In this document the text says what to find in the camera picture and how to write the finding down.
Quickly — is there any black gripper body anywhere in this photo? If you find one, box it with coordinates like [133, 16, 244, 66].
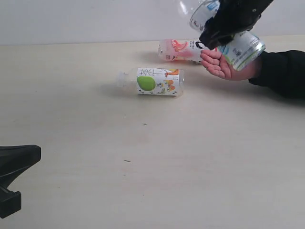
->
[214, 0, 273, 31]

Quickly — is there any lime label clear bottle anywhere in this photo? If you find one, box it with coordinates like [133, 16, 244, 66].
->
[176, 0, 265, 71]

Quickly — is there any pink white drink bottle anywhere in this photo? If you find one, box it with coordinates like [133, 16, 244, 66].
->
[158, 39, 208, 64]

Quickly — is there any green pear tea bottle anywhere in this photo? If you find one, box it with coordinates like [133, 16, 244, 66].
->
[117, 67, 185, 96]

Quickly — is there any black sleeved forearm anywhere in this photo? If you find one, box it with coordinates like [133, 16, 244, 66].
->
[249, 50, 305, 99]

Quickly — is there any person's open hand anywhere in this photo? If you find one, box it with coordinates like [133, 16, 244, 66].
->
[200, 50, 262, 81]

